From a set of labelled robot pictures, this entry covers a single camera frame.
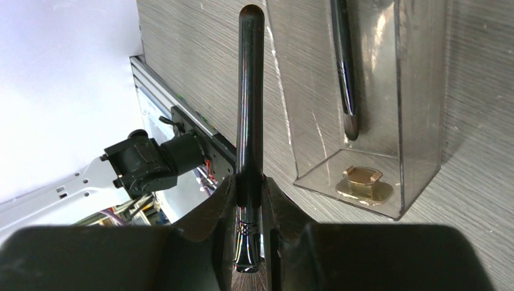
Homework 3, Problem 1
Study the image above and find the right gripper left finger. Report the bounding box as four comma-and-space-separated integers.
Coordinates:
1, 176, 236, 290

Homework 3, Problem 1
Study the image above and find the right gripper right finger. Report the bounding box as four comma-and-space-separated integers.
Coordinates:
262, 178, 493, 290

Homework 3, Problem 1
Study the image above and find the clear drawer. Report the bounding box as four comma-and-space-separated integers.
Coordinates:
266, 1, 447, 220

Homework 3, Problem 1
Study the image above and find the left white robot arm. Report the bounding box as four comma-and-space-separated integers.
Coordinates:
1, 130, 206, 242

